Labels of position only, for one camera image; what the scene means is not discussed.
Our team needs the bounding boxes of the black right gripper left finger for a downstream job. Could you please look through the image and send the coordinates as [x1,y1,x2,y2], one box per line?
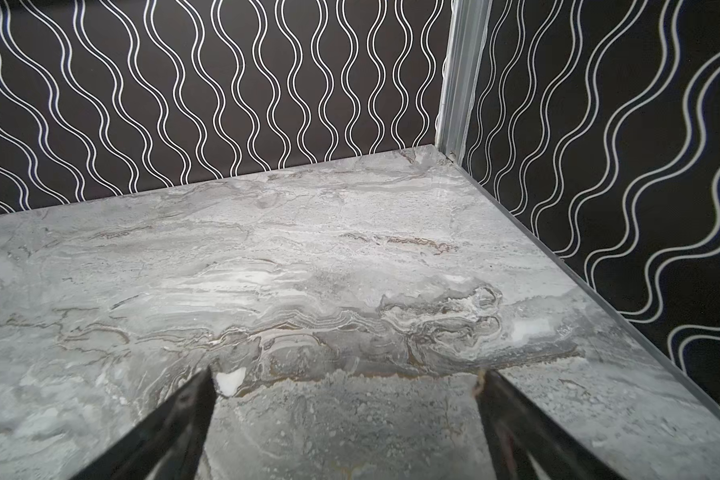
[74,368,217,479]

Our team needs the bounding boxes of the aluminium corner frame post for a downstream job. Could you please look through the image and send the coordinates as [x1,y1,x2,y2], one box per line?
[435,0,493,163]

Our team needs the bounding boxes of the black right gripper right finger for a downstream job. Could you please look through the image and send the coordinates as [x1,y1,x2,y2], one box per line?
[475,370,622,479]

